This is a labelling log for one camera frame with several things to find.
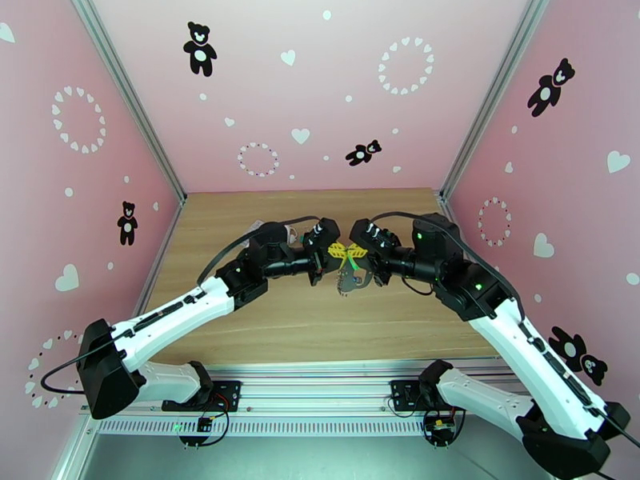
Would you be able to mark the white alarm clock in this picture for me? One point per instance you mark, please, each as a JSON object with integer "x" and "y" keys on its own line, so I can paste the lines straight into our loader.
{"x": 295, "y": 234}

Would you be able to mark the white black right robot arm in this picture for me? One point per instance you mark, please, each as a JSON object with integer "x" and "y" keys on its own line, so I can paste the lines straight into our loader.
{"x": 515, "y": 343}

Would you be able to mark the key with green cap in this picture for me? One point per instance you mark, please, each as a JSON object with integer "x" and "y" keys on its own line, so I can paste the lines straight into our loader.
{"x": 351, "y": 262}

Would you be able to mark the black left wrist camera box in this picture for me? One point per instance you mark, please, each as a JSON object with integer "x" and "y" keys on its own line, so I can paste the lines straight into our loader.
{"x": 320, "y": 232}

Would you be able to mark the grey metal carabiner keyring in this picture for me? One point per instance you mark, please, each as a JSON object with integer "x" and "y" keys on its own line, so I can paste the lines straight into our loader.
{"x": 363, "y": 284}

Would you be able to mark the silver keys and rings bunch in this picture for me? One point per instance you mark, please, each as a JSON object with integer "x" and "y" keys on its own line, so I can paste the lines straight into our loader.
{"x": 341, "y": 288}

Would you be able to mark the clear plastic box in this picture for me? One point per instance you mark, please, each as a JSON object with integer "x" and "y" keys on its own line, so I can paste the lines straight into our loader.
{"x": 256, "y": 225}

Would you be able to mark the small black connector board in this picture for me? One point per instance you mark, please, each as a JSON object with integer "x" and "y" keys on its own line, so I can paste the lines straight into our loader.
{"x": 205, "y": 423}

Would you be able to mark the aluminium corner post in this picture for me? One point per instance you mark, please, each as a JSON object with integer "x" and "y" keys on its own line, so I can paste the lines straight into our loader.
{"x": 126, "y": 88}
{"x": 492, "y": 91}

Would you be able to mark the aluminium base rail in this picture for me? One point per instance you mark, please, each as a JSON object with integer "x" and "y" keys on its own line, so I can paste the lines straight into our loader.
{"x": 320, "y": 388}

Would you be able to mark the yellow power connector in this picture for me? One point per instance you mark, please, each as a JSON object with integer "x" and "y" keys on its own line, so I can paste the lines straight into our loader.
{"x": 442, "y": 426}

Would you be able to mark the grey metal panel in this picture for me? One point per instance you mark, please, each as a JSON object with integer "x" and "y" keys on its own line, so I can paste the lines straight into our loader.
{"x": 320, "y": 458}

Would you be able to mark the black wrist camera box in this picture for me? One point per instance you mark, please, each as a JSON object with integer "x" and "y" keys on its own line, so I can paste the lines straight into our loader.
{"x": 320, "y": 232}
{"x": 375, "y": 236}

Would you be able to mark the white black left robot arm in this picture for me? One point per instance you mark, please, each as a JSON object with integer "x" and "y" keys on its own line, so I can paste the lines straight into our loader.
{"x": 170, "y": 313}

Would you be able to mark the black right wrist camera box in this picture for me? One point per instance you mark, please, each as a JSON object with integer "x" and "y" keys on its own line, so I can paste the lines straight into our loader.
{"x": 375, "y": 236}

